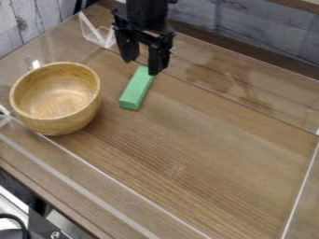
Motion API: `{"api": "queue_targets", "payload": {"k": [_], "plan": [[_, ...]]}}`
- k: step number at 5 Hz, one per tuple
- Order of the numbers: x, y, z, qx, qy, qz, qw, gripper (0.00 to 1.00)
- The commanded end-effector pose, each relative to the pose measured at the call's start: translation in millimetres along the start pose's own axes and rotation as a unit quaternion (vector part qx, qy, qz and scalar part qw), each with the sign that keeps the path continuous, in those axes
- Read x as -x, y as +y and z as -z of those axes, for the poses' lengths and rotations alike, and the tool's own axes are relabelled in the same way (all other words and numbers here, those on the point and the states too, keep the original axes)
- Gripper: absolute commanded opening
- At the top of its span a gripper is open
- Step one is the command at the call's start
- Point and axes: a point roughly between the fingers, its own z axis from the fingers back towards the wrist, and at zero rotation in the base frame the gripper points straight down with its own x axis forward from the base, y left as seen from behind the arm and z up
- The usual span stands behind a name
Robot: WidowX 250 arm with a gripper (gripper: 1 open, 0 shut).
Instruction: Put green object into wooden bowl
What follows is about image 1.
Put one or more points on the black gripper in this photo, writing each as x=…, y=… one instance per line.
x=141, y=23

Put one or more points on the green rectangular block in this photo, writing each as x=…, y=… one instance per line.
x=137, y=89

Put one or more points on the wooden bowl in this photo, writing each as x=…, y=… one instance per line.
x=56, y=98

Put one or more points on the clear acrylic corner bracket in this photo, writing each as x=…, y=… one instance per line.
x=100, y=36

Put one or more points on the black metal table bracket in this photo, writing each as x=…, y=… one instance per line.
x=40, y=228

